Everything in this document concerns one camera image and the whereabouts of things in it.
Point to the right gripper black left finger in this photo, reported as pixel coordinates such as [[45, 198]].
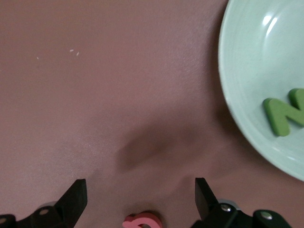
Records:
[[69, 206]]

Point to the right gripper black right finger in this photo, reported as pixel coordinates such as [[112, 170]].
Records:
[[206, 204]]

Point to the pink letter Q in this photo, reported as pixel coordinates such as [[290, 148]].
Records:
[[142, 217]]

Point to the green letter N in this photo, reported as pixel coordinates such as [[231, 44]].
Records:
[[278, 116]]

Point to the brown table cover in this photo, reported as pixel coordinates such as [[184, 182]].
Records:
[[95, 95]]

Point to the light green plate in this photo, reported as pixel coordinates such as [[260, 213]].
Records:
[[249, 59]]

